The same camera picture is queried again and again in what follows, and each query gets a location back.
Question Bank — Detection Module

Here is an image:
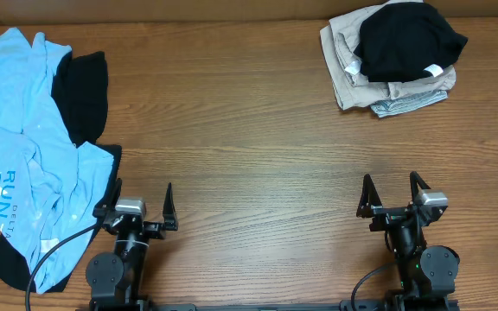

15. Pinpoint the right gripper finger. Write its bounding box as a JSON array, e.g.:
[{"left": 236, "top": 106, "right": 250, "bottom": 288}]
[
  {"left": 356, "top": 174, "right": 382, "bottom": 218},
  {"left": 409, "top": 171, "right": 431, "bottom": 203}
]

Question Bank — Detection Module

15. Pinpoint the folded grey striped shirt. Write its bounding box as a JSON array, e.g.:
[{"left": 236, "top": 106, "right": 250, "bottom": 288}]
[{"left": 370, "top": 90, "right": 449, "bottom": 117}]

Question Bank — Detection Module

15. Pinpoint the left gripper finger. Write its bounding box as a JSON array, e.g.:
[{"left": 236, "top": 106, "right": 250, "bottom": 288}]
[
  {"left": 93, "top": 178, "right": 122, "bottom": 218},
  {"left": 163, "top": 183, "right": 178, "bottom": 231}
]

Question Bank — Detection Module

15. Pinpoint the folded black shirt on stack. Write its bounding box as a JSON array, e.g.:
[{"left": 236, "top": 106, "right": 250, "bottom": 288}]
[{"left": 354, "top": 2, "right": 468, "bottom": 82}]

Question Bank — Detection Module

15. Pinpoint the light blue t-shirt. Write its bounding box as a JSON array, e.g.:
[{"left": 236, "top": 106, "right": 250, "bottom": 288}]
[{"left": 0, "top": 28, "right": 113, "bottom": 294}]

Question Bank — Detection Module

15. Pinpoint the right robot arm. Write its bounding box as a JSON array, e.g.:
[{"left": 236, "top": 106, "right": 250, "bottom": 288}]
[{"left": 350, "top": 171, "right": 460, "bottom": 311}]

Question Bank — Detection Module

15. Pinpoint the folded beige shirt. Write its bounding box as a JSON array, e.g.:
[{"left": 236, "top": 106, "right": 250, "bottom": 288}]
[{"left": 320, "top": 4, "right": 457, "bottom": 110}]

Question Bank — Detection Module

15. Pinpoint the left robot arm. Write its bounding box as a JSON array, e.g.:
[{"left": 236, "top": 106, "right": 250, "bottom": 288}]
[{"left": 86, "top": 180, "right": 178, "bottom": 311}]

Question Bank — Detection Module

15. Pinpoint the black garment on left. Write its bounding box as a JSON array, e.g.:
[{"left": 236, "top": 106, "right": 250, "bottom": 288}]
[{"left": 0, "top": 51, "right": 108, "bottom": 291}]

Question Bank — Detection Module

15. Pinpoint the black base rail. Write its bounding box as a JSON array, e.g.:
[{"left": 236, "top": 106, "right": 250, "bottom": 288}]
[{"left": 76, "top": 300, "right": 460, "bottom": 311}]

